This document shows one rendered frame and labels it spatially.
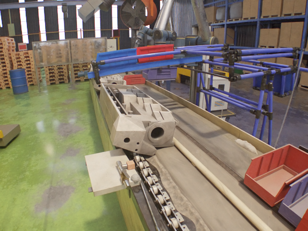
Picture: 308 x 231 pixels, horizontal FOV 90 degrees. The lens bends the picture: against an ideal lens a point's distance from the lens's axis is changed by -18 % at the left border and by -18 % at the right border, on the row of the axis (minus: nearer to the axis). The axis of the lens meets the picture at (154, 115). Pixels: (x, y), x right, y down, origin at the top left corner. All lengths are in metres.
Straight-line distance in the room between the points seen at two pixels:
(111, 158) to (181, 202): 0.42
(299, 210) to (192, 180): 0.49
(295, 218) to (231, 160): 0.49
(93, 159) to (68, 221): 0.92
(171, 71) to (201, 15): 0.84
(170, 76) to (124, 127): 1.18
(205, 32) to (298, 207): 2.11
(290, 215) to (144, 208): 0.56
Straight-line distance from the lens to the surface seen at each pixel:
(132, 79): 2.97
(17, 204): 2.19
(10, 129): 3.56
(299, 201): 0.99
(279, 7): 11.09
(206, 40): 2.55
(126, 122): 0.95
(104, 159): 0.99
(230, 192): 0.85
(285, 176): 1.12
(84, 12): 7.76
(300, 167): 1.13
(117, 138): 0.94
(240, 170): 1.06
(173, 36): 2.01
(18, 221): 2.00
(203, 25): 2.46
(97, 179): 0.87
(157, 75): 1.94
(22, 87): 7.65
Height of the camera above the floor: 1.34
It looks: 21 degrees down
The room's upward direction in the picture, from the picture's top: straight up
